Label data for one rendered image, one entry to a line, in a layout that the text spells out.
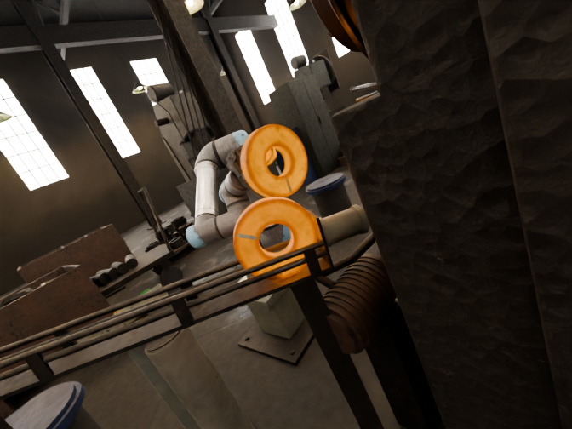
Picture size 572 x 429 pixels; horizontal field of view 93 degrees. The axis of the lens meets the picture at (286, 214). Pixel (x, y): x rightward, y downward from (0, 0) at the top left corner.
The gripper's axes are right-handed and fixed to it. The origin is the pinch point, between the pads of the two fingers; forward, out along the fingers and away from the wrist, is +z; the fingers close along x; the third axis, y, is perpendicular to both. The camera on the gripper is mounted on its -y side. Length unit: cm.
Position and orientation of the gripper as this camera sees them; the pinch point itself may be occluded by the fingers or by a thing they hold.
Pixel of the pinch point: (271, 153)
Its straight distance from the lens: 60.5
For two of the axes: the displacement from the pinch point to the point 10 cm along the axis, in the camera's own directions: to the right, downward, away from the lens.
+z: 4.1, -2.4, -8.8
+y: -5.6, -8.3, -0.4
